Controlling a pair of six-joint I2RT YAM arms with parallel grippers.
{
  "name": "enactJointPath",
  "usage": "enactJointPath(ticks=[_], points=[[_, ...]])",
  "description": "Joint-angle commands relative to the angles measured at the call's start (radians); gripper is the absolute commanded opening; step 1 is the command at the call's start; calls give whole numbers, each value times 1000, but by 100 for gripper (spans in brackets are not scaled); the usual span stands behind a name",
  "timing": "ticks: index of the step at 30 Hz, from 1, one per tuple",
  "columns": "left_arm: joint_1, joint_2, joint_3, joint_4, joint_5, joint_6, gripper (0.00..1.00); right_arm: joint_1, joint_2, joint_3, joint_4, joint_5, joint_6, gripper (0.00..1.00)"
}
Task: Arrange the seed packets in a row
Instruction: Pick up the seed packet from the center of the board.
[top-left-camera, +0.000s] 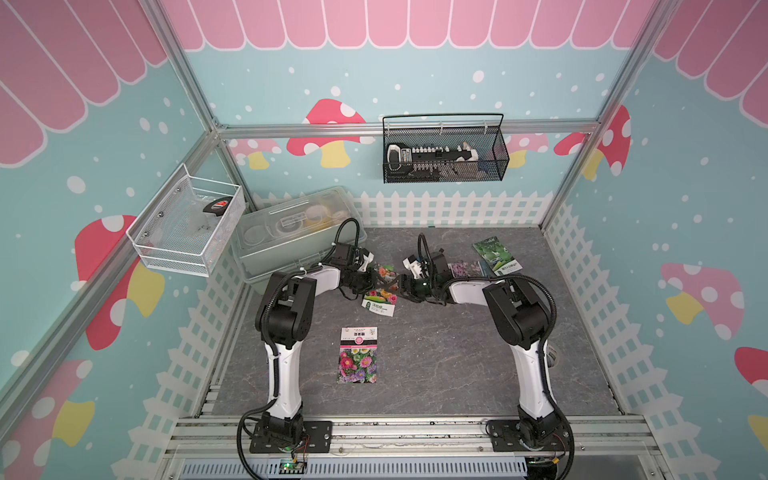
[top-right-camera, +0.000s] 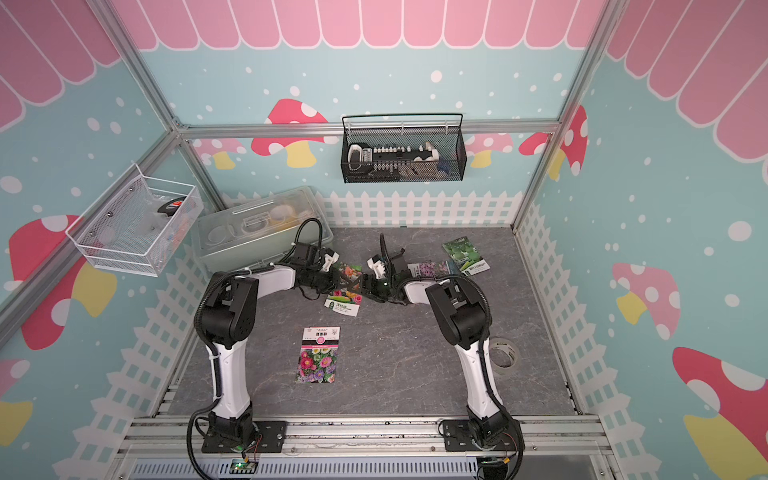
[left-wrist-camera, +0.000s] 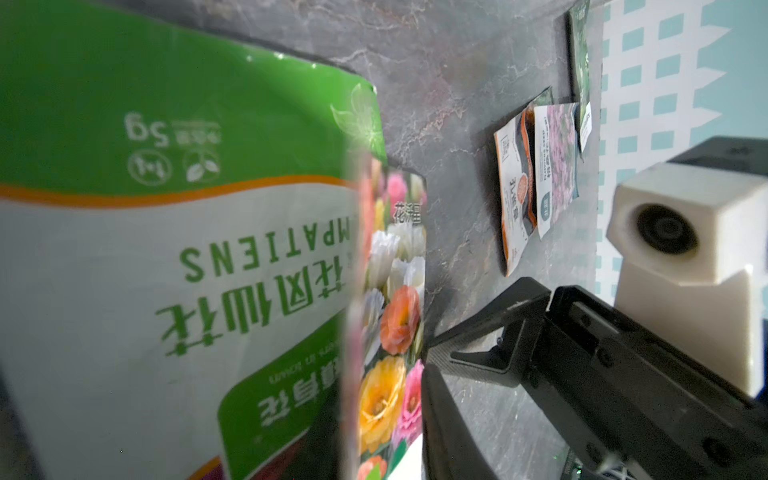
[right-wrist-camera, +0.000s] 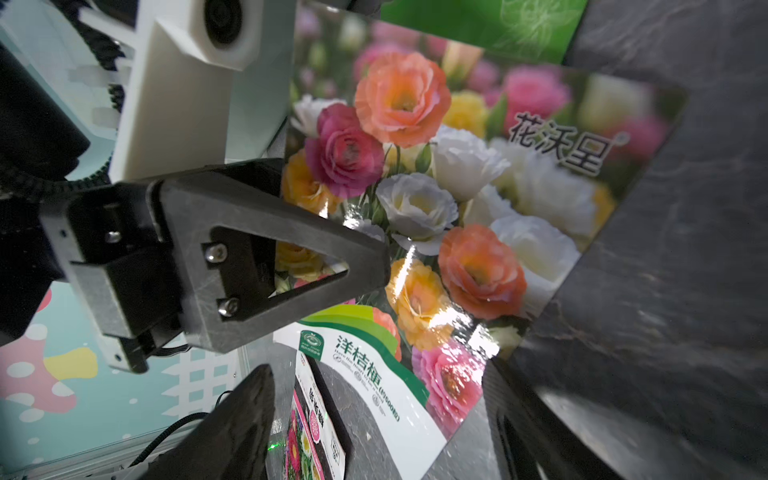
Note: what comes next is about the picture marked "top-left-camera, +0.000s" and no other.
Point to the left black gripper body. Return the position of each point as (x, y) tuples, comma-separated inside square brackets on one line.
[(360, 281)]

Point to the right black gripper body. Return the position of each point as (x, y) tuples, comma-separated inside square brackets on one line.
[(418, 290)]

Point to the purple flower seed packet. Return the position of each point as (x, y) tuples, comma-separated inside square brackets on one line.
[(466, 269)]

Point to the mixed rose flower seed packet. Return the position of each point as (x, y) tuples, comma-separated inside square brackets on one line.
[(382, 298)]

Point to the pink aster flower seed packet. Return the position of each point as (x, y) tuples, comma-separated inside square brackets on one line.
[(358, 355)]

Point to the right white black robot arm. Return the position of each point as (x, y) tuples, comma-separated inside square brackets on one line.
[(524, 314)]

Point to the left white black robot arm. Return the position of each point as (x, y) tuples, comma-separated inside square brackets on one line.
[(284, 320)]

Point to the dark green vegetable seed packet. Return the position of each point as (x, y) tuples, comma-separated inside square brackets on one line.
[(497, 256)]

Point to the translucent green plastic storage box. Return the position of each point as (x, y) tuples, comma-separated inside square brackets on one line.
[(293, 233)]

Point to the white black tool in basket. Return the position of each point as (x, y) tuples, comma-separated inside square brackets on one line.
[(430, 163)]

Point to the black red tape measure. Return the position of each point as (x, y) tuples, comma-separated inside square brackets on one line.
[(218, 207)]

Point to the roll of clear tape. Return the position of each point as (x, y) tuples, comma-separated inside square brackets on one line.
[(553, 356)]

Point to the small circuit board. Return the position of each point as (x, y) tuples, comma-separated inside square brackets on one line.
[(292, 467)]

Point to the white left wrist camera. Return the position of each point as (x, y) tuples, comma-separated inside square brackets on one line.
[(365, 258)]

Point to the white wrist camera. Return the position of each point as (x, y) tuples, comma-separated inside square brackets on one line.
[(365, 258), (414, 266)]

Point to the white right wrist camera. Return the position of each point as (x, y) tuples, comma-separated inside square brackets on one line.
[(414, 266)]

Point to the black wire wall basket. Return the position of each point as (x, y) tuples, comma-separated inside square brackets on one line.
[(481, 131)]

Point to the white wire wall basket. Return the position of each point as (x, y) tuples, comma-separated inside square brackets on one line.
[(173, 233)]

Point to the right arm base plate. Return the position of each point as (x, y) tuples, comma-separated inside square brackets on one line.
[(510, 435)]

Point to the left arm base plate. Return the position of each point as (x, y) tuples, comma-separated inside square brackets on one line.
[(281, 436)]

